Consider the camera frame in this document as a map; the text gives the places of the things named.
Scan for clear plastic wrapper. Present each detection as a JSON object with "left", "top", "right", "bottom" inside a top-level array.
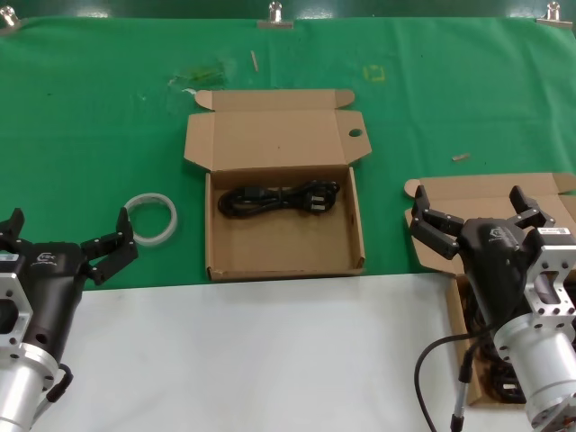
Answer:
[{"left": 168, "top": 58, "right": 238, "bottom": 95}]

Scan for open brown cardboard box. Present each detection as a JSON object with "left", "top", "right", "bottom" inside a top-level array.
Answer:
[{"left": 403, "top": 173, "right": 576, "bottom": 409}]

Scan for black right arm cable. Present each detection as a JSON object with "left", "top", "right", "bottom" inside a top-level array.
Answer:
[{"left": 413, "top": 332, "right": 496, "bottom": 432}]

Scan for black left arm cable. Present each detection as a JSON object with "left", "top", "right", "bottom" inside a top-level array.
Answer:
[{"left": 33, "top": 363, "right": 75, "bottom": 422}]

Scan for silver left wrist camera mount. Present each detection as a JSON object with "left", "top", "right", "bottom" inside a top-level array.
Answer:
[{"left": 0, "top": 251, "right": 35, "bottom": 350}]

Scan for clear tape roll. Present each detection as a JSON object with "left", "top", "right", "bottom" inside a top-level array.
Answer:
[{"left": 123, "top": 192, "right": 179, "bottom": 248}]

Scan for cardboard box with lid hole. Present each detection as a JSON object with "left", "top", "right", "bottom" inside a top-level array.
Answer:
[{"left": 183, "top": 88, "right": 373, "bottom": 284}]

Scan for grey sheathed cable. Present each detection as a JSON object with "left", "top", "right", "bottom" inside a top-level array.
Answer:
[{"left": 451, "top": 339, "right": 485, "bottom": 432}]

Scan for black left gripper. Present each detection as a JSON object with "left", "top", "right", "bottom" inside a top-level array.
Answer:
[{"left": 0, "top": 206, "right": 140, "bottom": 363}]

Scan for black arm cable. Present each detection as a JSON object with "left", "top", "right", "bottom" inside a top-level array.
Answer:
[
  {"left": 413, "top": 332, "right": 496, "bottom": 432},
  {"left": 33, "top": 363, "right": 75, "bottom": 422}
]

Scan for green table cloth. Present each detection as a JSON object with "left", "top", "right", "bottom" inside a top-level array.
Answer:
[{"left": 0, "top": 16, "right": 576, "bottom": 292}]

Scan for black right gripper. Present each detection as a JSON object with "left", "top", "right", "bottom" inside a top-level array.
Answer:
[{"left": 409, "top": 184, "right": 557, "bottom": 329}]

